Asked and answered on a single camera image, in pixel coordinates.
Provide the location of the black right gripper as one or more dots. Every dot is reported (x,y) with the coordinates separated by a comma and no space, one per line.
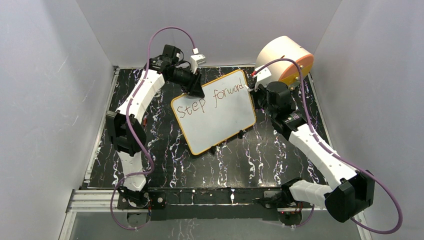
(260,89)

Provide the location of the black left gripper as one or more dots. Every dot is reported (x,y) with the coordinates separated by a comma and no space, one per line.
(194,88)

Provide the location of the yellow framed whiteboard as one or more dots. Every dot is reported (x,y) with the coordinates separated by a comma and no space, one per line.
(226,109)

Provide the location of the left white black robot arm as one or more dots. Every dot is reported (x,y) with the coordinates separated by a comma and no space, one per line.
(125,124)

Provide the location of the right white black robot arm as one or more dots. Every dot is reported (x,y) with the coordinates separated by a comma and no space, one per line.
(347,192)

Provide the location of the cream round drawer box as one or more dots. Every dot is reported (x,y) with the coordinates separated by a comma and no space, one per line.
(278,55)

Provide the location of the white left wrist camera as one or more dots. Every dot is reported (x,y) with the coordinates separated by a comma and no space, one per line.
(196,59)

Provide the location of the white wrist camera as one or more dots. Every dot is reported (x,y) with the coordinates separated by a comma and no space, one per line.
(196,59)
(262,77)

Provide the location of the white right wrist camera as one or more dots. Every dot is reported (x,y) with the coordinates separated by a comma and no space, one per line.
(262,77)

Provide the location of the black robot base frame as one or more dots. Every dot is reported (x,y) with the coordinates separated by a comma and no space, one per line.
(266,203)

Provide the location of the aluminium rail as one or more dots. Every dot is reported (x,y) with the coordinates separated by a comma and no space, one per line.
(97,200)

